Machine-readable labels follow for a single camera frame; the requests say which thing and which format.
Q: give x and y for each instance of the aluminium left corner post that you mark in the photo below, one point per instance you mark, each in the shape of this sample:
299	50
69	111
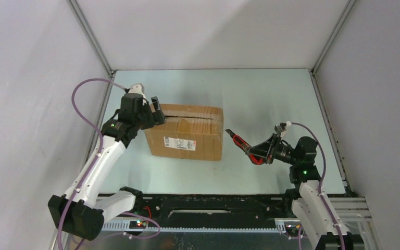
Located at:
90	35

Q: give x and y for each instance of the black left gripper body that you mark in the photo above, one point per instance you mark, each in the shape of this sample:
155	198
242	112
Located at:
145	120

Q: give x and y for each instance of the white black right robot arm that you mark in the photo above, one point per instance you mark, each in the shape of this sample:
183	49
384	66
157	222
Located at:
307	200

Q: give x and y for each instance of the aluminium right corner post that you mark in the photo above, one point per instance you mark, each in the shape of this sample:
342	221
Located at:
346	12

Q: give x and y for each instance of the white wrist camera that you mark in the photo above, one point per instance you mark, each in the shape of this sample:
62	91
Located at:
136	89
282	128

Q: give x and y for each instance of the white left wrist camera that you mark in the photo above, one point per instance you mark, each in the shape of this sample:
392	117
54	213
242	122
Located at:
136	89

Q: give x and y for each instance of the red black utility knife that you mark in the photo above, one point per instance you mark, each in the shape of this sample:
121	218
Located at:
240	143

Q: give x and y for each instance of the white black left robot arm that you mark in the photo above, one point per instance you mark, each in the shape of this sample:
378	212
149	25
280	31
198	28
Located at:
78	211

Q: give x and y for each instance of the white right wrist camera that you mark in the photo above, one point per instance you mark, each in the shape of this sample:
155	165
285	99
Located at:
282	128

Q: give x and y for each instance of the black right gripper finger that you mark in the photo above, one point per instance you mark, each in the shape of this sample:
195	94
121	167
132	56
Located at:
263	160
267	147

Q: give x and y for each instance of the brown cardboard express box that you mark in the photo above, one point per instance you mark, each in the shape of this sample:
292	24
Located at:
189	132

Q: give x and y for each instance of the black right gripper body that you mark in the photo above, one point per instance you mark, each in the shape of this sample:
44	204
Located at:
286	154

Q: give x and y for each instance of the aluminium corner post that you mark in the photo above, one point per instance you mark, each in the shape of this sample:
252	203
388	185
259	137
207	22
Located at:
90	35
346	12

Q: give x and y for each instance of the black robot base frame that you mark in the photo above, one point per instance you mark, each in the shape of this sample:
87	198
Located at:
224	213

